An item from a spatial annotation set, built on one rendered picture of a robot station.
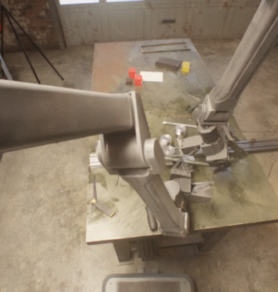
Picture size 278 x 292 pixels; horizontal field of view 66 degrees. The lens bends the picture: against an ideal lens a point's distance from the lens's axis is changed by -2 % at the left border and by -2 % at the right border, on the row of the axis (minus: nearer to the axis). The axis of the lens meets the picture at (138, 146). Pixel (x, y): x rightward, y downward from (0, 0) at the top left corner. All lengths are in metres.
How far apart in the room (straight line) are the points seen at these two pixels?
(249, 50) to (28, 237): 1.82
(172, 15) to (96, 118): 3.70
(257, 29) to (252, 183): 0.69
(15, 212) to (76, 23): 2.85
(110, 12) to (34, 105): 3.62
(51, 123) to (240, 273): 1.74
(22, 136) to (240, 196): 0.90
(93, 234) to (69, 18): 3.40
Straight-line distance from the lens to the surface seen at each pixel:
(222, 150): 0.75
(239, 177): 1.04
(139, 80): 1.38
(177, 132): 1.01
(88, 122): 0.25
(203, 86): 1.46
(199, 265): 1.77
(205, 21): 4.13
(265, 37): 0.50
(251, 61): 0.53
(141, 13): 3.83
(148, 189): 0.45
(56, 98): 0.22
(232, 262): 1.84
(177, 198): 0.66
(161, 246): 1.53
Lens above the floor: 1.69
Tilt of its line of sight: 51 degrees down
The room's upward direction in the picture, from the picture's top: straight up
